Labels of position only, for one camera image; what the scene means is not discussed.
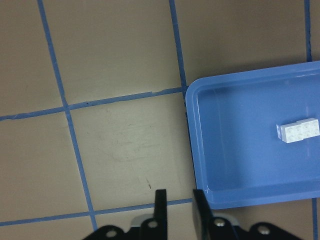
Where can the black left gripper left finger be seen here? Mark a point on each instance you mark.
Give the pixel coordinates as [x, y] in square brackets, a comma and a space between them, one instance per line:
[160, 214]

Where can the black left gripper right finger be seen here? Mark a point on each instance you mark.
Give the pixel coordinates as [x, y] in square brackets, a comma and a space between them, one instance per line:
[201, 214]

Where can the white long toy block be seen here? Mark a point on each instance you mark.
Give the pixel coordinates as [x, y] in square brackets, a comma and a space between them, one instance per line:
[299, 130]

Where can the blue plastic tray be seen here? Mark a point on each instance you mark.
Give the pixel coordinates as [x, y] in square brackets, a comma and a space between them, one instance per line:
[233, 120]

